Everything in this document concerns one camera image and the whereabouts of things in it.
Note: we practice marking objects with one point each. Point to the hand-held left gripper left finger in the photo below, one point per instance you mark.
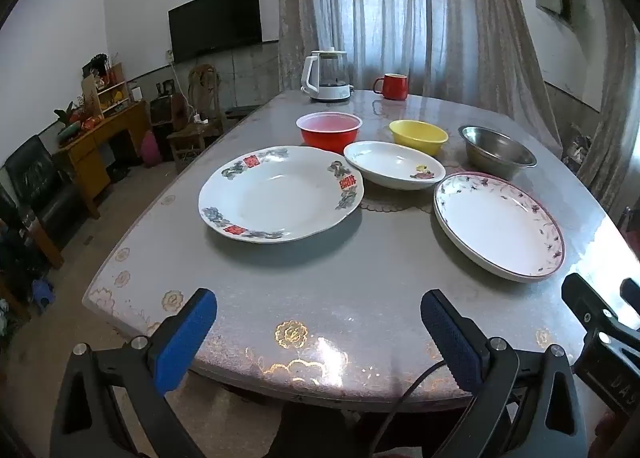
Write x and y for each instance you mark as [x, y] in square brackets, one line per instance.
[185, 340]

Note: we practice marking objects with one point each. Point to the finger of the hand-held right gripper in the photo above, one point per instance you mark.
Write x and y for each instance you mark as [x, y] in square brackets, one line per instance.
[632, 294]
[592, 305]

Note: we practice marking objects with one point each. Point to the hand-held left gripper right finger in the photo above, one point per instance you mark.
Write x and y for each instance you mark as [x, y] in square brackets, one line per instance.
[450, 338]

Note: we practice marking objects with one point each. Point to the white plate purple floral rim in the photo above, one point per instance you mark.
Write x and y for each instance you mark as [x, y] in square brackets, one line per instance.
[495, 223]

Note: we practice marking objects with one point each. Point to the large white plate red marks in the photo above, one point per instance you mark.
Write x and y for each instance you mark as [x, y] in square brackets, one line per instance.
[280, 195]

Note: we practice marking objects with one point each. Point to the stainless steel bowl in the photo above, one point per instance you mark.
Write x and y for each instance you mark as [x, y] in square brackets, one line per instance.
[495, 151]

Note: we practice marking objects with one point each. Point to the small white plate flower print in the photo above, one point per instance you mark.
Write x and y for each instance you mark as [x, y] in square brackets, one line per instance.
[390, 163]

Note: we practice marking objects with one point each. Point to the yellow plastic bowl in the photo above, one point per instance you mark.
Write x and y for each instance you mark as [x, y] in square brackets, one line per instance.
[417, 136]

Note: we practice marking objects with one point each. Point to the red plastic bowl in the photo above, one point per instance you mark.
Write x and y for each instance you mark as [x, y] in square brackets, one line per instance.
[330, 131]

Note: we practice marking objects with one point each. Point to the lace table doily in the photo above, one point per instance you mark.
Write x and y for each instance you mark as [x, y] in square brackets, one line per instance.
[395, 205]

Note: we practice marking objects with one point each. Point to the blue plastic stool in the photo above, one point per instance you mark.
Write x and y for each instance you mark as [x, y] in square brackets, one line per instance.
[42, 294]

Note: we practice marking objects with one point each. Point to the grey side curtain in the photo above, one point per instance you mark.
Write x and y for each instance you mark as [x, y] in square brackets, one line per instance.
[615, 113]

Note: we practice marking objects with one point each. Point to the pink bag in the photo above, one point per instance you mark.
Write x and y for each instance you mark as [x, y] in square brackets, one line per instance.
[150, 151]

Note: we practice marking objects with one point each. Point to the wooden chair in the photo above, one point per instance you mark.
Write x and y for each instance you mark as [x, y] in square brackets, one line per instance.
[192, 136]

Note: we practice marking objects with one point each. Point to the wooden cabinet with shelves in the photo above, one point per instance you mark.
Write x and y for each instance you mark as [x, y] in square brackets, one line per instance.
[95, 148]

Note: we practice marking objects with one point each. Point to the black leather sofa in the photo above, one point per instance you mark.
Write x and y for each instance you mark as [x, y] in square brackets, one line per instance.
[35, 178]

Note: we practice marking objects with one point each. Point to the red mug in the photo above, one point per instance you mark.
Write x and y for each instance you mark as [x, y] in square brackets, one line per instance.
[394, 87]

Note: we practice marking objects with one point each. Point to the white electric glass kettle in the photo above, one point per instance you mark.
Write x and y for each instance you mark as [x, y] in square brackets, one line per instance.
[325, 76]

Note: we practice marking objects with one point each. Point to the grey sheer window curtain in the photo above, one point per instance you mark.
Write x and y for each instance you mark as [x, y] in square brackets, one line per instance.
[400, 13]

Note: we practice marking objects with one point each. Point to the black wall television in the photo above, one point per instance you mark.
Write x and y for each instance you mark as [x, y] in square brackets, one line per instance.
[215, 21]

